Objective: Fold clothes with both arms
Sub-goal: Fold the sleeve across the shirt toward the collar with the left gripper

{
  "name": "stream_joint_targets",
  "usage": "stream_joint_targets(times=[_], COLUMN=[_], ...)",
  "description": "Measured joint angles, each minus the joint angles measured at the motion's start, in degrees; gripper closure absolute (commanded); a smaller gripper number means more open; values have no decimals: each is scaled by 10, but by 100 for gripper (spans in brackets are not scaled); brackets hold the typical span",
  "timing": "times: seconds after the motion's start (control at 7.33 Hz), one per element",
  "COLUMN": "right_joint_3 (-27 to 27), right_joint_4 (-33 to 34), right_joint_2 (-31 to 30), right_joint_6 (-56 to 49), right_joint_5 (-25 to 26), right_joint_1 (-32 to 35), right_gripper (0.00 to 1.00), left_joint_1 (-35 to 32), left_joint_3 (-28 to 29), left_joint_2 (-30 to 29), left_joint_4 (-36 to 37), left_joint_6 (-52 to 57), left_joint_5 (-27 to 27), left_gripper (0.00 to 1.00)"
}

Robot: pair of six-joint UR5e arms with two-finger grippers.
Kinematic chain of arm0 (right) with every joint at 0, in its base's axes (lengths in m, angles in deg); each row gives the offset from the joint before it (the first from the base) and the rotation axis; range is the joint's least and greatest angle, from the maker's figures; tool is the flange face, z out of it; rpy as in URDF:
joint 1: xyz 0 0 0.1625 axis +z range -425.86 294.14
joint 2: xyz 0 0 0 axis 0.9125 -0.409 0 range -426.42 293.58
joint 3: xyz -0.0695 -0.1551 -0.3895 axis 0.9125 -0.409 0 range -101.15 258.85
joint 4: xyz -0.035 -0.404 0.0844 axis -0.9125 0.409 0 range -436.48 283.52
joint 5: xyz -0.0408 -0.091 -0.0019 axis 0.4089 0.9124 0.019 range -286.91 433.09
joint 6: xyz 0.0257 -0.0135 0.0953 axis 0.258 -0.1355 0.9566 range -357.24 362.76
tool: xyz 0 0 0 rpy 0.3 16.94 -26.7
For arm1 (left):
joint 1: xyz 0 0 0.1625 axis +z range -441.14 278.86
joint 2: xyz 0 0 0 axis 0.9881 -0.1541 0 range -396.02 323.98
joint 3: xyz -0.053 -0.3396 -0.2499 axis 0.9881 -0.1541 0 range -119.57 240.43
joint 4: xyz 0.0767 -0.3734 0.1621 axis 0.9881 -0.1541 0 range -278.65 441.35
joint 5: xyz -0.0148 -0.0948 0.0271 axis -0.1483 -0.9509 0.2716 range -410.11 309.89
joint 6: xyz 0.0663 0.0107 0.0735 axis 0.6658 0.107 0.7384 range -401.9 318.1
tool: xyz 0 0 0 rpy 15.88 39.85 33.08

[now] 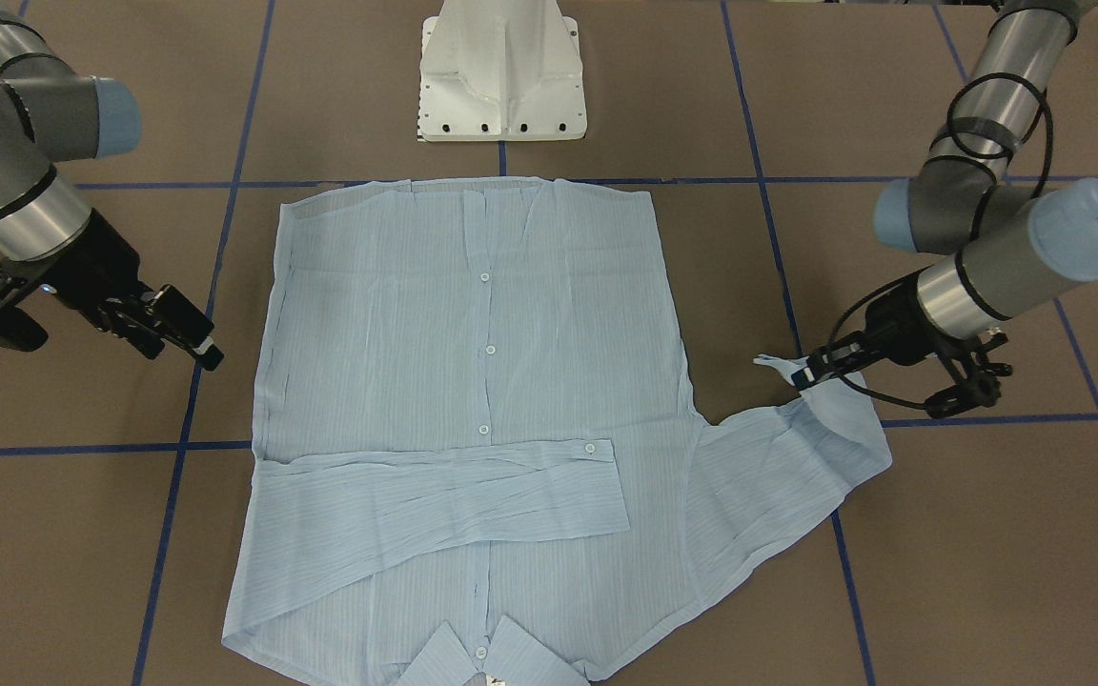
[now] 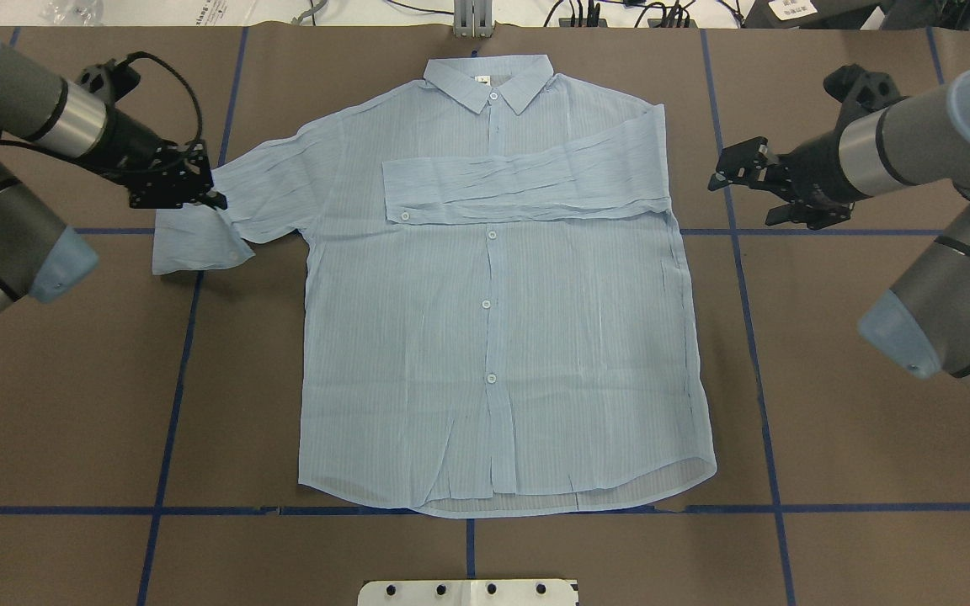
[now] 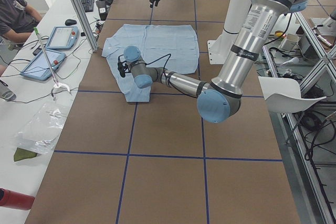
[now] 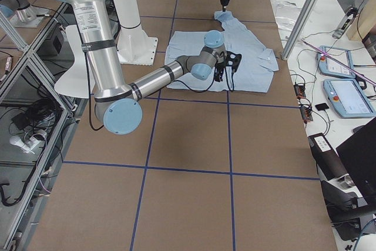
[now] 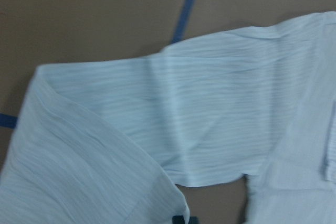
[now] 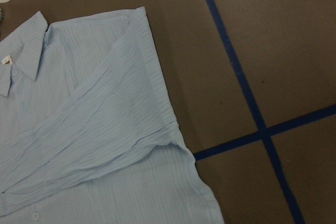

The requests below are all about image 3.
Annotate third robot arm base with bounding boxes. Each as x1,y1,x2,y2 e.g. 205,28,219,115
310,9,335,48

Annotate near blue teach pendant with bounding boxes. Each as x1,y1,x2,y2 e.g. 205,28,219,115
20,49,66,81

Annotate seated person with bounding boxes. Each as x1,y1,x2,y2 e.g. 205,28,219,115
0,0,44,102

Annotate red metal bottle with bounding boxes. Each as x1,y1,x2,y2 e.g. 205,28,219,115
1,188,35,210

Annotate light blue button-up shirt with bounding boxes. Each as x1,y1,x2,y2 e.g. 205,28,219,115
102,24,199,102

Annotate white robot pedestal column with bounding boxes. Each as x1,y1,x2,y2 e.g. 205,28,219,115
207,0,251,65

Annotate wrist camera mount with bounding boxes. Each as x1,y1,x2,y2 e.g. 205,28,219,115
118,55,131,78

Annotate aluminium frame post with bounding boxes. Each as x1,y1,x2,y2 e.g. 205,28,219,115
70,0,98,52

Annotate clear plastic bag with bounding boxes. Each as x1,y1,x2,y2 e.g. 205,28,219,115
13,102,70,154

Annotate white curved chair shell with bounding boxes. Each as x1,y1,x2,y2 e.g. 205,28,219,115
258,76,326,113

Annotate black computer mouse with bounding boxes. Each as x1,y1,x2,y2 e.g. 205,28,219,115
65,19,77,26

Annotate blue teach pendant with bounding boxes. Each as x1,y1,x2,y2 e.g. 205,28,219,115
45,26,79,50
20,49,66,81

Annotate long reach grabber stick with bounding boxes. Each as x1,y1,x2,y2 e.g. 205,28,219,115
34,27,71,100

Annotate far blue teach pendant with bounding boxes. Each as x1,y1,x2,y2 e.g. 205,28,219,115
45,26,79,50

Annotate green folded cloth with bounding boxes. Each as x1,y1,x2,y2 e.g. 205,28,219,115
13,147,37,162

